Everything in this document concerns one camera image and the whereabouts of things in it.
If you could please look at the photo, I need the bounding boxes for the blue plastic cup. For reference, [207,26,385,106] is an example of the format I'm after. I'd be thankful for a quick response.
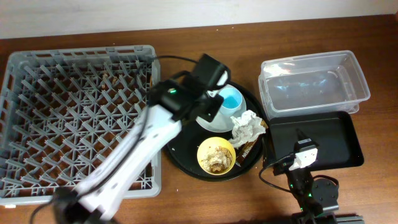
[219,87,243,116]

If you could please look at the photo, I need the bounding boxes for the brown Nescafe sachet wrapper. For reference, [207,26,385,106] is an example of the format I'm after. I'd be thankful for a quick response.
[235,138,258,167]

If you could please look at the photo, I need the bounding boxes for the white paper napkin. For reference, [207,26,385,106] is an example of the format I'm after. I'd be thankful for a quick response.
[229,110,268,148]

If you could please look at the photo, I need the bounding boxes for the food scraps rice and shells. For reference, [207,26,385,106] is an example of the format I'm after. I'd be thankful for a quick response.
[200,146,233,174]

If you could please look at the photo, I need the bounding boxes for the yellow bowl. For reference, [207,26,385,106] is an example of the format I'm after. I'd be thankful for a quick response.
[197,137,236,175]

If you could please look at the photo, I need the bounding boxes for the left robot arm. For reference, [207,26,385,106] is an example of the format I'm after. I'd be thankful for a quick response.
[51,54,231,223]

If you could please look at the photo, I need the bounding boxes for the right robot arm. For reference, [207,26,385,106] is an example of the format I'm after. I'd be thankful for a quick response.
[273,129,339,223]

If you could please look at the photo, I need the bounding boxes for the grey plastic dishwasher rack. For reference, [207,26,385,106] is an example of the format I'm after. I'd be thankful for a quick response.
[1,45,160,206]

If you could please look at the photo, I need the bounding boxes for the black rectangular tray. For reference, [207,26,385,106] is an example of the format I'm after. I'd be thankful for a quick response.
[264,111,364,171]

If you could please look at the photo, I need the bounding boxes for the grey round plate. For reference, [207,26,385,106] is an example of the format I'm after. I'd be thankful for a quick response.
[196,85,246,133]

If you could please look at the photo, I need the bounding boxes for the clear plastic bin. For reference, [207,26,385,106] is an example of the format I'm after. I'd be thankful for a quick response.
[258,50,371,119]

